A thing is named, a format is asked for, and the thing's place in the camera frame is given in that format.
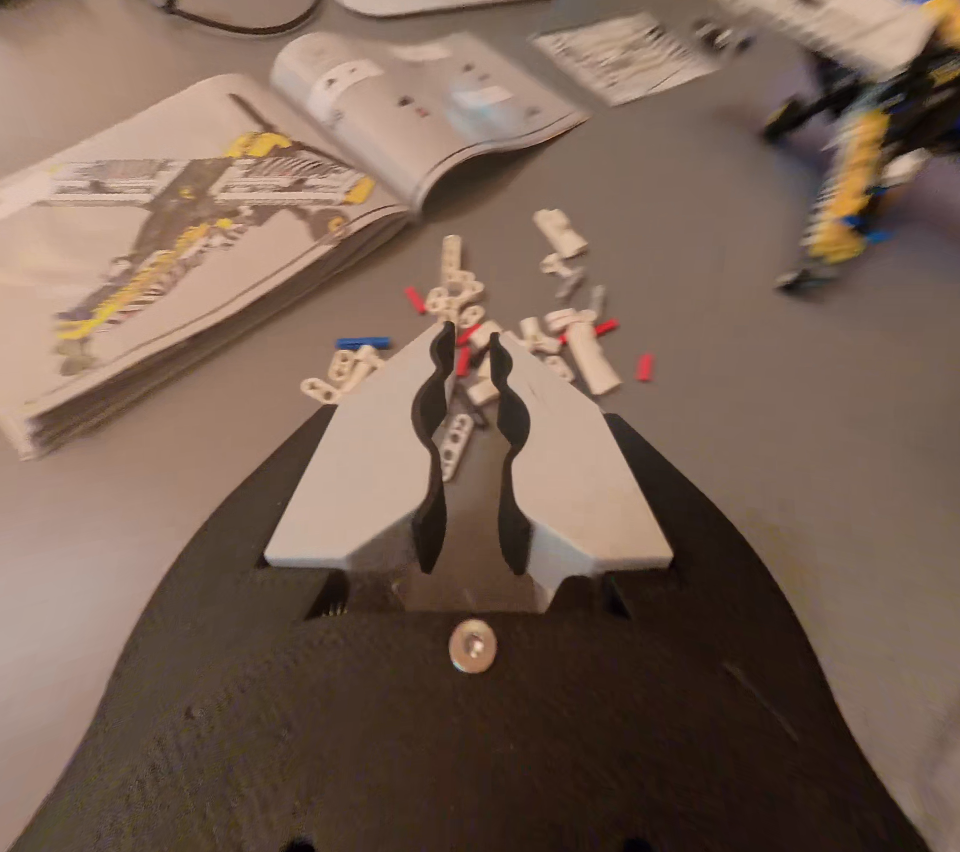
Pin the pile of lego pieces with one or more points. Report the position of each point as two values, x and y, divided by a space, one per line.
592 364

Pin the small black lego parts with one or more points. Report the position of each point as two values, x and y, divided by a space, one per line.
720 35

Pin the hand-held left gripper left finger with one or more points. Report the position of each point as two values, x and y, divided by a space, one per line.
352 492

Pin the open instruction booklet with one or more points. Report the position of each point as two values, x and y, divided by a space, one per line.
225 229

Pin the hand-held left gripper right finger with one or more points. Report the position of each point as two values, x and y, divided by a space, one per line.
585 492

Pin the printed sticker sheet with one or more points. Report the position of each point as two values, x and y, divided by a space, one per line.
622 56

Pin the blue lego axle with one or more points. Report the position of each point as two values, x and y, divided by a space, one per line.
362 343

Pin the white and yellow lego plane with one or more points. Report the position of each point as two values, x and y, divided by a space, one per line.
810 4

